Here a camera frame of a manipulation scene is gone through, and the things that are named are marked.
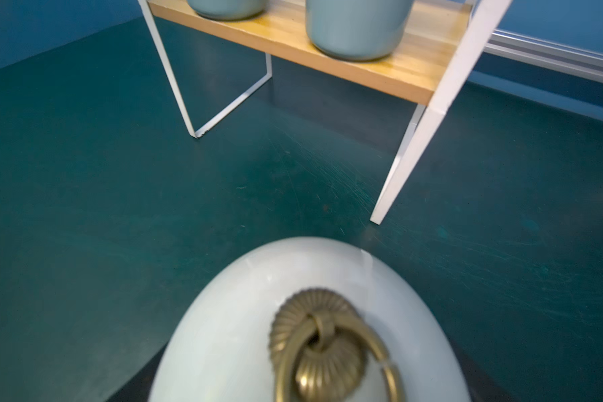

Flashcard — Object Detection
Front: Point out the grey-blue canister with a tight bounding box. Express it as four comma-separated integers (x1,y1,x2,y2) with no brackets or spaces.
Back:
306,0,414,61
187,0,269,21

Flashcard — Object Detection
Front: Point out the white canister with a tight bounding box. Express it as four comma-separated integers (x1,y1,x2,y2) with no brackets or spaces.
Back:
150,237,470,401

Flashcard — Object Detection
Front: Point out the wooden two-tier shelf white frame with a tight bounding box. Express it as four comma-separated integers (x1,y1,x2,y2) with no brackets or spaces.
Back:
139,0,511,224

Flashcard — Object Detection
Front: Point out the back aluminium frame bar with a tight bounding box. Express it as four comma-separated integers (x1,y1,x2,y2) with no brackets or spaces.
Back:
485,29,603,84

